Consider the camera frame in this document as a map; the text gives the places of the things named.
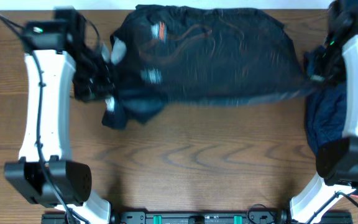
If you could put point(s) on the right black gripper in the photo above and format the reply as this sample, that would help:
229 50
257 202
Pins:
313 65

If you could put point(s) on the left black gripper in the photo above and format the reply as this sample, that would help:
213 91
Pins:
105 94

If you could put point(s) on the black orange patterned jersey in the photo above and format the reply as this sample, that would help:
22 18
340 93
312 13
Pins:
224 57

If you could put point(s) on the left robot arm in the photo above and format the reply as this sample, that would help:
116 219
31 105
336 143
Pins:
60 67

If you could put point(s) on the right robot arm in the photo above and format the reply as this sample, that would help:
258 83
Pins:
337 161

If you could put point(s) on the navy blue garment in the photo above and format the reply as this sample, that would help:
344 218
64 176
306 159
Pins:
326 107

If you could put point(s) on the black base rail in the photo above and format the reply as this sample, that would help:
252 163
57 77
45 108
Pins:
254 216

